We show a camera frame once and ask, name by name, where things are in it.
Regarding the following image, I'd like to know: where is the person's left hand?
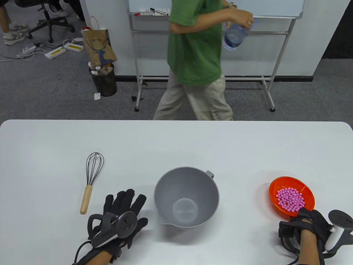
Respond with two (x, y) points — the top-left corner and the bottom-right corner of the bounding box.
(88, 189), (149, 259)

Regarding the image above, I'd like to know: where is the person's right hand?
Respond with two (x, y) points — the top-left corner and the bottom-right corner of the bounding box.
(279, 208), (334, 259)

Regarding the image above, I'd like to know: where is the pile of pink plastic beads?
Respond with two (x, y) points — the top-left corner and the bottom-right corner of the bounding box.
(276, 187), (306, 213)

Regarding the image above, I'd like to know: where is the black whisk with wooden handle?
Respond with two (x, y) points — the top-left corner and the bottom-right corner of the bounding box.
(80, 152), (105, 214)

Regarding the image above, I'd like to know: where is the orange plastic bowl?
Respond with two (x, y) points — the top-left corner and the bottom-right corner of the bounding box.
(269, 177), (315, 221)

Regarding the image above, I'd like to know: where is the grey plastic salad bowl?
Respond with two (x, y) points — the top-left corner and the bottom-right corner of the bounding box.
(154, 166), (220, 229)

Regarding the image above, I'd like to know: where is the person's left forearm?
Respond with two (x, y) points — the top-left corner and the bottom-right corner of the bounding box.
(83, 249), (114, 265)

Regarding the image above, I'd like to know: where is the person's right forearm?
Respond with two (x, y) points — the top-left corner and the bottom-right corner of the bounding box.
(299, 230), (322, 265)

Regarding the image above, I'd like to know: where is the grey black hand controller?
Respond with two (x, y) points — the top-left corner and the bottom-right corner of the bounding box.
(325, 210), (353, 253)
(88, 211), (138, 248)

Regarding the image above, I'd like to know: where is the black mesh waste bin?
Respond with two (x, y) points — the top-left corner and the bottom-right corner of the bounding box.
(89, 63), (118, 97)

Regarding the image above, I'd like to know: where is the pile of discarded bottles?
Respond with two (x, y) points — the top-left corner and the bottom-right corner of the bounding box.
(88, 62), (114, 76)

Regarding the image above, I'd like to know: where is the brown paper bag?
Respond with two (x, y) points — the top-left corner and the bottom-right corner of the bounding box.
(82, 16), (118, 66)

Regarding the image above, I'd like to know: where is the white yellow power strip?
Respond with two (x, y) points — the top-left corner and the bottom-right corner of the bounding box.
(45, 47), (66, 60)
(64, 39), (84, 52)

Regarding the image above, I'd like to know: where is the black office chair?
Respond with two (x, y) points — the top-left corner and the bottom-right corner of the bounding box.
(28, 0), (75, 43)

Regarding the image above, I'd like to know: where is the clear plastic water bottle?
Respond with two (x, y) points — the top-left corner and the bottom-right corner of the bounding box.
(223, 17), (258, 51)

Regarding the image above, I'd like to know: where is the whiteboard on metal stand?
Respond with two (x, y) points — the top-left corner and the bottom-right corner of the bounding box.
(127, 0), (306, 112)

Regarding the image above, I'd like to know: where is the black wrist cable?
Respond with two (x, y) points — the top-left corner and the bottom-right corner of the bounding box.
(285, 248), (301, 265)
(72, 241), (93, 265)

